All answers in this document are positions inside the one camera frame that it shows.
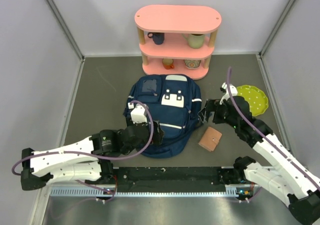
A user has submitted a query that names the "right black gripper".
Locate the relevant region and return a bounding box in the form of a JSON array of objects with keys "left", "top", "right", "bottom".
[{"left": 198, "top": 98, "right": 239, "bottom": 129}]

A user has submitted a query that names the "tan leather wallet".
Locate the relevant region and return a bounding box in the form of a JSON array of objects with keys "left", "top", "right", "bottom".
[{"left": 198, "top": 127, "right": 222, "bottom": 152}]

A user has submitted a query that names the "navy blue backpack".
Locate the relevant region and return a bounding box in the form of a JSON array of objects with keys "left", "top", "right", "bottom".
[{"left": 123, "top": 74, "right": 202, "bottom": 159}]

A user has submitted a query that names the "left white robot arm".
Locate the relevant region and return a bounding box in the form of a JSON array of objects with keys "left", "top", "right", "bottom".
[{"left": 20, "top": 121, "right": 165, "bottom": 191}]

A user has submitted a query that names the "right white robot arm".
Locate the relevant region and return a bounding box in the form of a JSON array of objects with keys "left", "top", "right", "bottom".
[{"left": 199, "top": 96, "right": 320, "bottom": 225}]

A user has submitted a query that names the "patterned ceramic bowl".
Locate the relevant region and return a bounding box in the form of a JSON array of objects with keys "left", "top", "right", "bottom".
[{"left": 184, "top": 59, "right": 201, "bottom": 70}]

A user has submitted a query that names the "green polka dot plate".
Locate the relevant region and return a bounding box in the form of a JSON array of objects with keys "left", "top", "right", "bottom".
[{"left": 237, "top": 85, "right": 269, "bottom": 117}]

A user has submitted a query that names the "orange cup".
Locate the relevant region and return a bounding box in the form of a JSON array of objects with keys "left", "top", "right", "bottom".
[{"left": 161, "top": 58, "right": 175, "bottom": 70}]

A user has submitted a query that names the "pale green mug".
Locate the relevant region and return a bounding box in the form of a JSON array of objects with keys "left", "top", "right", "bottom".
[{"left": 182, "top": 33, "right": 206, "bottom": 49}]

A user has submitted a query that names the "pink three-tier shelf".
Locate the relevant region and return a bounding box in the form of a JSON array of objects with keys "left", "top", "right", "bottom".
[{"left": 134, "top": 4, "right": 222, "bottom": 80}]

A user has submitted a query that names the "dark blue mug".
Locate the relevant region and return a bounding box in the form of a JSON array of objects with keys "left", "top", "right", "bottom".
[{"left": 147, "top": 32, "right": 165, "bottom": 45}]

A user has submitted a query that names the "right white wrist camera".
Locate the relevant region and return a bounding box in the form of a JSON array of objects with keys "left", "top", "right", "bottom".
[{"left": 219, "top": 82, "right": 238, "bottom": 105}]

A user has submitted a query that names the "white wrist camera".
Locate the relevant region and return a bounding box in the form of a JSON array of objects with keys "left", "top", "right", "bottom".
[
  {"left": 128, "top": 102, "right": 148, "bottom": 124},
  {"left": 219, "top": 82, "right": 238, "bottom": 105}
]

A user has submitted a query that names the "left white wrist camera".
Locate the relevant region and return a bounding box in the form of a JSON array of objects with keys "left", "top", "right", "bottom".
[{"left": 128, "top": 102, "right": 148, "bottom": 124}]

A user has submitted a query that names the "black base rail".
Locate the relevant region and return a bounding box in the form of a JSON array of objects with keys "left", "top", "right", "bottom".
[{"left": 84, "top": 166, "right": 253, "bottom": 193}]

